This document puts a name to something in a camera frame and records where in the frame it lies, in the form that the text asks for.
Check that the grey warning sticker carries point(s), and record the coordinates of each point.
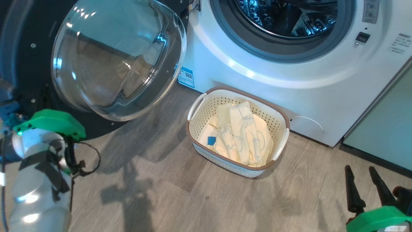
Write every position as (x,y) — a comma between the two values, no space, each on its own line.
(370,11)

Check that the white front-load washing machine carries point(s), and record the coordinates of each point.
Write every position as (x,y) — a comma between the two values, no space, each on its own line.
(225,51)

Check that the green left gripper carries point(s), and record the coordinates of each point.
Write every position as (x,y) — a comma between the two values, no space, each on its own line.
(51,120)

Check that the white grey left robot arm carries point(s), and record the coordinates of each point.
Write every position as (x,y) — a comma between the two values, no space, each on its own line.
(38,199)

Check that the cream garment with blue trim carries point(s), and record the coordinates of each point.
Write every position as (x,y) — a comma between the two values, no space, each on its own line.
(222,116)

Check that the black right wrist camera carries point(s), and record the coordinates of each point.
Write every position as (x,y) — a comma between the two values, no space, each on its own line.
(404,199)

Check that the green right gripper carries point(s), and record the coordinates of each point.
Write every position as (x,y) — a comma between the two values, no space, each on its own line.
(376,220)

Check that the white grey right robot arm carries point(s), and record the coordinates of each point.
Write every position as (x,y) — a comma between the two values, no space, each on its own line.
(392,229)

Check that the washing machine glass door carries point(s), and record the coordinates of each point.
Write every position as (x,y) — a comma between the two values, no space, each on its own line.
(119,64)

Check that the white perforated basket brown rim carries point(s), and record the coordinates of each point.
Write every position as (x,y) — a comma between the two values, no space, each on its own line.
(206,106)

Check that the cream printed garment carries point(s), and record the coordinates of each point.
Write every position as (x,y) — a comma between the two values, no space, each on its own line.
(248,132)

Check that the steel washer drum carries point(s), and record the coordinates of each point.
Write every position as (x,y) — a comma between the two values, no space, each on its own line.
(257,16)

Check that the round filter cover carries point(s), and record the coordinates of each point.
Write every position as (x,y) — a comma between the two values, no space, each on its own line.
(305,126)

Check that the blue left wrist connector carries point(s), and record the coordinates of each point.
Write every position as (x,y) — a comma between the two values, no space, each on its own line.
(9,111)

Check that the metal door hinge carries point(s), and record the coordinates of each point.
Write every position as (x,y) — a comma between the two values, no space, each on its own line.
(194,4)

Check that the blue white energy label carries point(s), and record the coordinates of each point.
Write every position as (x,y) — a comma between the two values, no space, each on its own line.
(186,77)

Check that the pale green plain cabinet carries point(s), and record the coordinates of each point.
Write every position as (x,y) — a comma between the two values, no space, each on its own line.
(386,129)

